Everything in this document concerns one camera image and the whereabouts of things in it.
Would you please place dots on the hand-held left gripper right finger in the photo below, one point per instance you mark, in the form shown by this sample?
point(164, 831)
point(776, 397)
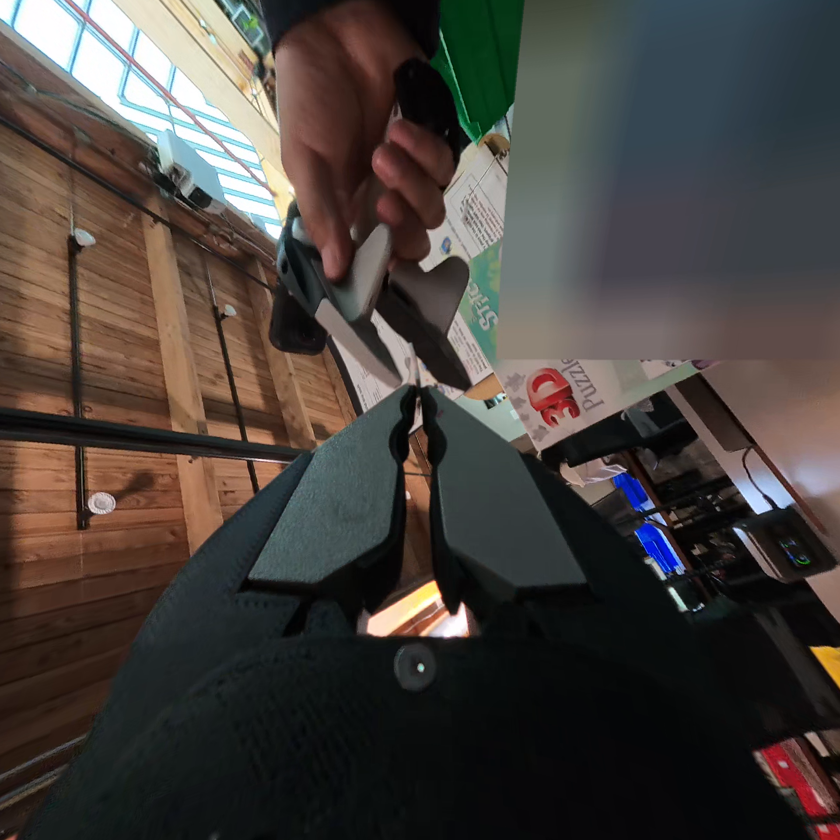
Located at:
point(505, 518)

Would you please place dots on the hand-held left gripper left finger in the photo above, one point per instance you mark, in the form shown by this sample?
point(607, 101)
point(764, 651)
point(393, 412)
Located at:
point(334, 512)

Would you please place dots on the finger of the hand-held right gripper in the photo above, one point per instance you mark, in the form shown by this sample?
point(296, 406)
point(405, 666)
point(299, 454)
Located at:
point(364, 302)
point(426, 308)

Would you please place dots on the white puzzle piece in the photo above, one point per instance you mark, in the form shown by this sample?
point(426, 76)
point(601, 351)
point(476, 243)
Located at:
point(418, 374)

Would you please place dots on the person's right forearm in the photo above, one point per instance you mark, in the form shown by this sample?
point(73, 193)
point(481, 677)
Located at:
point(279, 19)

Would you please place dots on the colourful cardboard puzzle box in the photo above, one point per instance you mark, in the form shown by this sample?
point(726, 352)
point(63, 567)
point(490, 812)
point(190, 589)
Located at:
point(558, 400)

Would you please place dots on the person's right hand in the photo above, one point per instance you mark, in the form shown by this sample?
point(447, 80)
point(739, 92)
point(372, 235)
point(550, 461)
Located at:
point(328, 131)

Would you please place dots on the black conduit pipe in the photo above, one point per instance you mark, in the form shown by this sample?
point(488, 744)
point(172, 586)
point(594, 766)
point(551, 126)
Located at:
point(233, 394)
point(79, 361)

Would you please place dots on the white ceiling box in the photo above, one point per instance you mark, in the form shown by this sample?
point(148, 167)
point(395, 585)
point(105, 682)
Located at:
point(190, 167)

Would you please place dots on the white round ceiling detector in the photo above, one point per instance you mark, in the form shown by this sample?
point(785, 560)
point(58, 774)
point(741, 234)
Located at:
point(102, 503)

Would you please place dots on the stacked green plastic bins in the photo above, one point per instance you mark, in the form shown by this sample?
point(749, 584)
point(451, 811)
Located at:
point(479, 59)

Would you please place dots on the black device green lights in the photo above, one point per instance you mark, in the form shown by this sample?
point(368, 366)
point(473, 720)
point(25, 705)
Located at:
point(787, 544)

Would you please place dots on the skylight window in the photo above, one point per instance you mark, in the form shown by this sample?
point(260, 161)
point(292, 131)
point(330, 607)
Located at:
point(131, 72)

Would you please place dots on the black ceiling rail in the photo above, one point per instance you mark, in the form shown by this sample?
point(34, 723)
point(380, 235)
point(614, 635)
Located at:
point(131, 433)

